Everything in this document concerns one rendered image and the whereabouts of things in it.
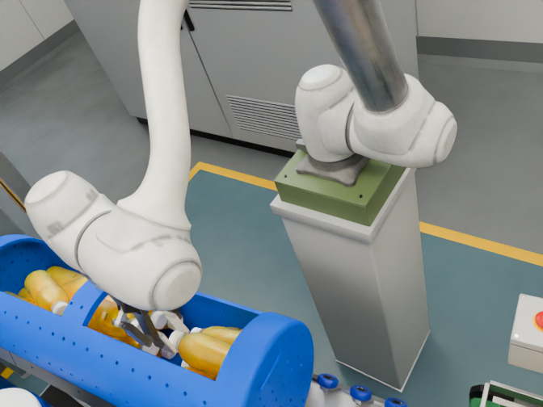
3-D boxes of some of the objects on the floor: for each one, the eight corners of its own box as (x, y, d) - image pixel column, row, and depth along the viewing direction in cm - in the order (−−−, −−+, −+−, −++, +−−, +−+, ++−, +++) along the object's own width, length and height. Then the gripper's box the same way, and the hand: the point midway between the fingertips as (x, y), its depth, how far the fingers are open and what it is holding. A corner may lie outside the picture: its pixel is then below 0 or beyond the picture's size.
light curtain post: (149, 329, 250) (-128, 14, 133) (157, 333, 247) (-117, 13, 130) (141, 340, 246) (-148, 26, 130) (150, 344, 243) (-137, 25, 127)
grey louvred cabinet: (176, 87, 417) (86, -101, 318) (423, 127, 299) (401, -153, 199) (133, 127, 391) (21, -65, 292) (384, 188, 273) (338, -99, 174)
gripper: (132, 231, 90) (185, 301, 106) (73, 308, 81) (140, 371, 97) (163, 239, 86) (212, 310, 102) (103, 320, 77) (168, 384, 93)
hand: (170, 332), depth 97 cm, fingers closed on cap, 4 cm apart
